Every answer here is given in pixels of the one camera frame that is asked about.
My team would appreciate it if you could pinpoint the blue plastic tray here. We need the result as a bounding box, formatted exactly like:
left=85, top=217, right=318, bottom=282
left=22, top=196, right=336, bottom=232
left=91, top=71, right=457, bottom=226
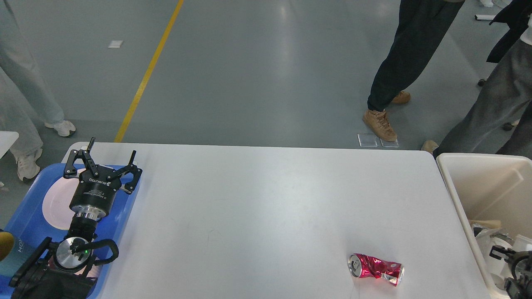
left=0, top=163, right=141, bottom=299

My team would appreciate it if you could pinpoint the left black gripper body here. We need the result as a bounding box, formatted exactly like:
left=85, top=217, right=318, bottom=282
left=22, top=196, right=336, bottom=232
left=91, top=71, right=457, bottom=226
left=69, top=174, right=121, bottom=219

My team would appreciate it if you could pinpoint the teal mug yellow inside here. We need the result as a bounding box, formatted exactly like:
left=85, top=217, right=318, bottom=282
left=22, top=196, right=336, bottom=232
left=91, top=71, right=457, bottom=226
left=0, top=231, right=32, bottom=277

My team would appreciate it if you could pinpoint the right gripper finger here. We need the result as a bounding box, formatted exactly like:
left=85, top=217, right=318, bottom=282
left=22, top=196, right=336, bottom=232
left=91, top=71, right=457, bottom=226
left=490, top=245, right=517, bottom=261
left=504, top=277, right=532, bottom=299

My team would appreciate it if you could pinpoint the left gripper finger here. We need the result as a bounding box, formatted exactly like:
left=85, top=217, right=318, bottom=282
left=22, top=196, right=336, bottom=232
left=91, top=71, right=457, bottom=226
left=107, top=150, right=143, bottom=194
left=63, top=137, right=100, bottom=180

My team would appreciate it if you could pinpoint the black jacket at right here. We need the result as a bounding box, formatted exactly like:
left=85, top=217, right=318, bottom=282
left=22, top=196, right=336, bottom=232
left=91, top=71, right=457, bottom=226
left=486, top=0, right=532, bottom=63

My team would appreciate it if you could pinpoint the beige plastic bin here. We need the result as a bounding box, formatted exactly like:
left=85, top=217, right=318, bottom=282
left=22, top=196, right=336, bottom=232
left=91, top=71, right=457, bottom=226
left=436, top=153, right=532, bottom=299

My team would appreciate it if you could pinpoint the crushed red soda can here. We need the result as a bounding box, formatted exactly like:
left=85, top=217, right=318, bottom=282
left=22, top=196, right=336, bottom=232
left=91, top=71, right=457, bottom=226
left=347, top=253, right=404, bottom=287

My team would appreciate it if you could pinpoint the person in black clothes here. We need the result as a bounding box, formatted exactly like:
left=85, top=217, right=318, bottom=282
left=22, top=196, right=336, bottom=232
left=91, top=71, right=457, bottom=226
left=363, top=0, right=464, bottom=142

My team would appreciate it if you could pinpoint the metal floor plate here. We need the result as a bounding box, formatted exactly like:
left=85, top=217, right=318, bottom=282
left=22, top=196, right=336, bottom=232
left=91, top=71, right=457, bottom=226
left=357, top=134, right=399, bottom=148

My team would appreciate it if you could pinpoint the brown paper bag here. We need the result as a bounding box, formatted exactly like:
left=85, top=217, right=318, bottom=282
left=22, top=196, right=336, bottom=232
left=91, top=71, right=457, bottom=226
left=468, top=220, right=502, bottom=229

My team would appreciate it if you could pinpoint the pink plate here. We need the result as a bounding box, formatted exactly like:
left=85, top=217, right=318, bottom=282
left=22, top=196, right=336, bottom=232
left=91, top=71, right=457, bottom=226
left=42, top=177, right=79, bottom=230

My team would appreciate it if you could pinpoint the person in grey trousers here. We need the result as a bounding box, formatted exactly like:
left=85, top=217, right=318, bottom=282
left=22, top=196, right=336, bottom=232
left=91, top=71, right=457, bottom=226
left=422, top=21, right=532, bottom=158

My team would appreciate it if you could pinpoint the crushed white paper cup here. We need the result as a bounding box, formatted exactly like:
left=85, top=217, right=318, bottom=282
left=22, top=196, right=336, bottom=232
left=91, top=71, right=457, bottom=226
left=512, top=234, right=532, bottom=252

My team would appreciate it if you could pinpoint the white table corner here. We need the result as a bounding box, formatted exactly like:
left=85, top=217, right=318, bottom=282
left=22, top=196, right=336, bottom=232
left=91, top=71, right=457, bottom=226
left=0, top=130, right=19, bottom=158

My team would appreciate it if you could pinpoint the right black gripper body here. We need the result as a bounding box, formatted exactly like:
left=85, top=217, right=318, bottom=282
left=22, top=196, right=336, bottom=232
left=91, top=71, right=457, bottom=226
left=512, top=251, right=532, bottom=283

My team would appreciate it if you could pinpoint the person in light jeans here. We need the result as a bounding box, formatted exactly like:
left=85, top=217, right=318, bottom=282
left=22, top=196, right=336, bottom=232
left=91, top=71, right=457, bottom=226
left=0, top=0, right=76, bottom=182

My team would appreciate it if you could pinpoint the foil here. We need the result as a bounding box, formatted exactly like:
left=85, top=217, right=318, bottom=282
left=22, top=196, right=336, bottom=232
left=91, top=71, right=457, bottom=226
left=470, top=223, right=516, bottom=287

